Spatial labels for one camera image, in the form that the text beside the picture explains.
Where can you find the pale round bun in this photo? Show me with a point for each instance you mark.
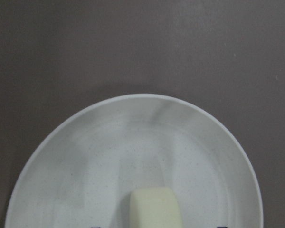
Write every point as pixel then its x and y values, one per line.
pixel 154 208

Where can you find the white round plate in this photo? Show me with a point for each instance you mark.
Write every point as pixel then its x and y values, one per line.
pixel 83 173

